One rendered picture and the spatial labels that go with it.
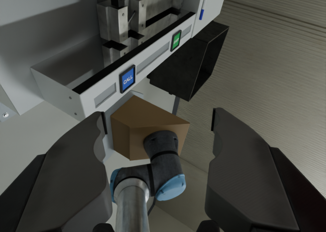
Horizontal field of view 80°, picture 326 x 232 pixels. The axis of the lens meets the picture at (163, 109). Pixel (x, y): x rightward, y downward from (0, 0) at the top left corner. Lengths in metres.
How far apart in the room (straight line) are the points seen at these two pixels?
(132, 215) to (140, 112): 0.41
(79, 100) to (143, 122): 0.41
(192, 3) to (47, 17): 0.49
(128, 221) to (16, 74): 0.40
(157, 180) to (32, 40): 0.54
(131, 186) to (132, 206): 0.10
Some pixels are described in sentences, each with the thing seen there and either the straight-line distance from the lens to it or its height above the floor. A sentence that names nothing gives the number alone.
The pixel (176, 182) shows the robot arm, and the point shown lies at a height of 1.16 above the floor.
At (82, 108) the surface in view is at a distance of 0.42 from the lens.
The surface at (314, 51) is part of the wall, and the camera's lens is 3.67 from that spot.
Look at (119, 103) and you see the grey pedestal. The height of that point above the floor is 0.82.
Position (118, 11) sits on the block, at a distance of 0.49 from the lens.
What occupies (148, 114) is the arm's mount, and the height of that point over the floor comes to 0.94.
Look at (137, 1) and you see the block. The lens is 0.55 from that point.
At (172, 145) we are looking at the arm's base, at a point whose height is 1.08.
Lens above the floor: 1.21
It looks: 16 degrees down
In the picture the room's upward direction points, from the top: 116 degrees clockwise
